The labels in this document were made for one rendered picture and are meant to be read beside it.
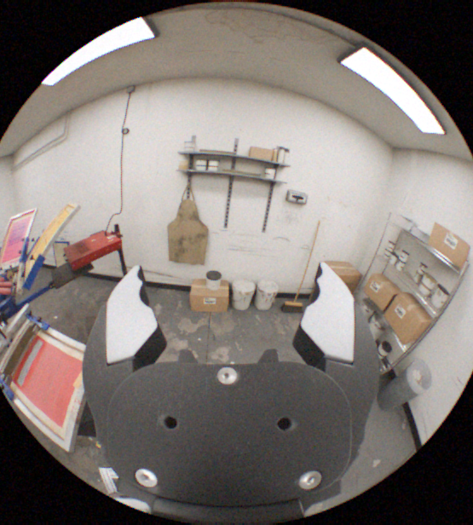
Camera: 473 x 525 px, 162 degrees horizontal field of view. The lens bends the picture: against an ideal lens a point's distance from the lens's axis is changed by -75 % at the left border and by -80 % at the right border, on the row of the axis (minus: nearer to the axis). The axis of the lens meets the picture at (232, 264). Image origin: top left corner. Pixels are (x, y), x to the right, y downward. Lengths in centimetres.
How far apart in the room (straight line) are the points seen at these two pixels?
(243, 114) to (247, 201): 107
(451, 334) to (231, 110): 356
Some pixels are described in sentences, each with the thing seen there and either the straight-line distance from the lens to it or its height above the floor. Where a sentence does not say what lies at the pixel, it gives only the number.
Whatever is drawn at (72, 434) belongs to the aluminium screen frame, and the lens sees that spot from 96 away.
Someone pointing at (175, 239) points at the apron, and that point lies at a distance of 218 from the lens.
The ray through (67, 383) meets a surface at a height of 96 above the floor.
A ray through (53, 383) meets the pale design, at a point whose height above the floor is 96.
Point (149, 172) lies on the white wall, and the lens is 221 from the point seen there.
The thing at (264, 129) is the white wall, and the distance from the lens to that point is 212.
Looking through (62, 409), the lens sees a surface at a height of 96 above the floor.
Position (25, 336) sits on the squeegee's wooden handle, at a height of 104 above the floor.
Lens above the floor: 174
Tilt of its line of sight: 30 degrees down
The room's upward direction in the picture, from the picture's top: 8 degrees clockwise
